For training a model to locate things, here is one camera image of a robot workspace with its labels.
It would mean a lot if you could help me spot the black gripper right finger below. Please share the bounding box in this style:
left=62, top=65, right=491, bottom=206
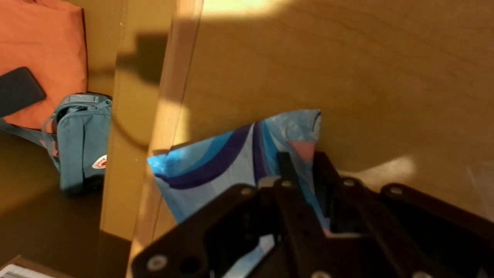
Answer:
left=312, top=150, right=359, bottom=236

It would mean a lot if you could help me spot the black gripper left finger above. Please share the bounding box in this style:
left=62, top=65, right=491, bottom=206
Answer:
left=275, top=150, right=312, bottom=240

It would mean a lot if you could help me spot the light blue pad packet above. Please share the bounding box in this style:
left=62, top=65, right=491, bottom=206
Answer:
left=147, top=107, right=334, bottom=278

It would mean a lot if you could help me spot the teal bag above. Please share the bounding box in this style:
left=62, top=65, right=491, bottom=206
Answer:
left=0, top=91, right=115, bottom=196

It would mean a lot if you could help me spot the orange cushion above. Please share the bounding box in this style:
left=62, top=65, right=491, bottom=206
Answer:
left=0, top=0, right=90, bottom=131

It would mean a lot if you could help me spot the black phone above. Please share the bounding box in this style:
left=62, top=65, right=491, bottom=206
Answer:
left=0, top=65, right=48, bottom=119

